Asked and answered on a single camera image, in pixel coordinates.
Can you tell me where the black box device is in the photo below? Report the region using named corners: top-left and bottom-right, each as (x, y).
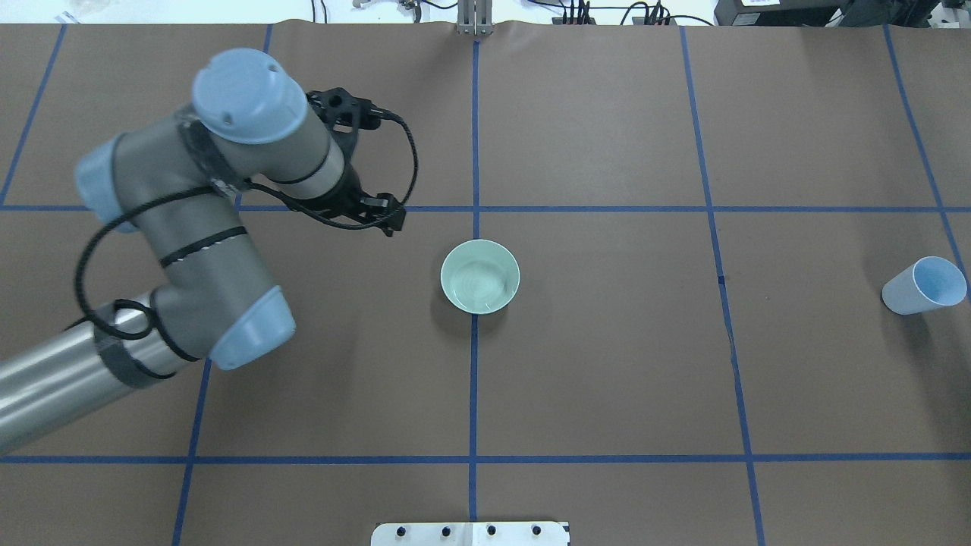
top-left (714, 1), bottom-right (843, 27)

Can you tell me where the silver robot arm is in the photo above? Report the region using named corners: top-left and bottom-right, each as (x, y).
top-left (1, 48), bottom-right (416, 453)

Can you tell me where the orange black adapter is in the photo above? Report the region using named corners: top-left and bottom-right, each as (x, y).
top-left (552, 1), bottom-right (595, 27)

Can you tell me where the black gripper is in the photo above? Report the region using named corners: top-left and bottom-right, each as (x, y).
top-left (306, 165), bottom-right (407, 237)

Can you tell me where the light green bowl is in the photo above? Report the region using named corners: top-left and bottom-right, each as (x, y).
top-left (439, 239), bottom-right (521, 315)

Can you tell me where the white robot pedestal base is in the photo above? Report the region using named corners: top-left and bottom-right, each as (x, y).
top-left (370, 521), bottom-right (571, 545)

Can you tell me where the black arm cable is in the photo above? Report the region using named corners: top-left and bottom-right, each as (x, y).
top-left (73, 110), bottom-right (420, 380)

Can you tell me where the light blue cup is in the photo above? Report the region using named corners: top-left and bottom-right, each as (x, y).
top-left (881, 256), bottom-right (968, 315)

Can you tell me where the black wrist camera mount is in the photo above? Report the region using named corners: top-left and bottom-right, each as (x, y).
top-left (305, 87), bottom-right (385, 158)

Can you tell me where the aluminium frame post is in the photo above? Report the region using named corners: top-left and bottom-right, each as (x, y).
top-left (457, 0), bottom-right (495, 37)

